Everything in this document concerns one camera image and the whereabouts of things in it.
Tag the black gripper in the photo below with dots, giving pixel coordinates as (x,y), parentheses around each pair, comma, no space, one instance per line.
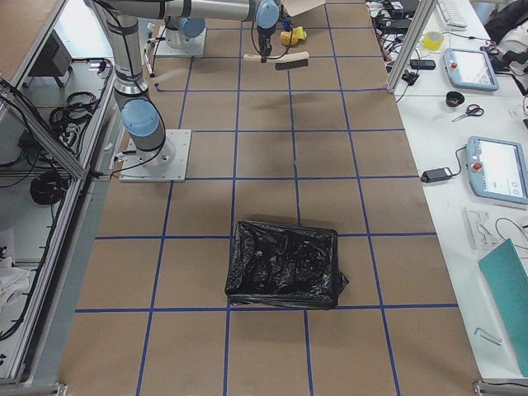
(263,41)

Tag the yellow green sponge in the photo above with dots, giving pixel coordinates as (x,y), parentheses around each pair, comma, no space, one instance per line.
(298,34)

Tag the white hand brush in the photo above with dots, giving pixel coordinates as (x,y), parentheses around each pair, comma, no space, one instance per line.
(286,62)

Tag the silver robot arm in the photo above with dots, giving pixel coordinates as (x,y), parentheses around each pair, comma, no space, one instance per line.
(119,19)
(181,32)

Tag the black lined bin near right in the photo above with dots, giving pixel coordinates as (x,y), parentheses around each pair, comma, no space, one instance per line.
(284,265)

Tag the yellow tape roll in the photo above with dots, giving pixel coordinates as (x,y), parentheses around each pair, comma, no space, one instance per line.
(432,40)

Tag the white keyboard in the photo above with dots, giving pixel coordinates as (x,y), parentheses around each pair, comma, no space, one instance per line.
(450,16)

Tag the upper blue teach pendant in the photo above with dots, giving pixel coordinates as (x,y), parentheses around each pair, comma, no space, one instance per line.
(470,69)

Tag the blue teach pendant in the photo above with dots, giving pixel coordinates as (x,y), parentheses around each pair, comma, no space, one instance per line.
(497,170)
(470,69)

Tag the black power adapter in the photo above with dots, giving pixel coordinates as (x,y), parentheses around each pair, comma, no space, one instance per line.
(436,175)

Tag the lower blue teach pendant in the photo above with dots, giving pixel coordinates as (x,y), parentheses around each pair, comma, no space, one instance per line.
(497,170)

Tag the teal folder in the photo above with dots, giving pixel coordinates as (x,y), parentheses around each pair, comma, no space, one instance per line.
(507,280)

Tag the white crumpled cloth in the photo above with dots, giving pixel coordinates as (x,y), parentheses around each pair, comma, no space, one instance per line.
(14,282)

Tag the metal hex key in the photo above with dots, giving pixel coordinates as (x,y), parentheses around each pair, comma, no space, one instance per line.
(488,336)

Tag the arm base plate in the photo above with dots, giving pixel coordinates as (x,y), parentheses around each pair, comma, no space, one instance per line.
(195,50)
(169,165)

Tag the aluminium frame post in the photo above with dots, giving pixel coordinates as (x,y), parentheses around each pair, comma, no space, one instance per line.
(418,24)

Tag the black handled scissors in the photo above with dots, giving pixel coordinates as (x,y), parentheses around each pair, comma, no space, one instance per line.
(472,110)

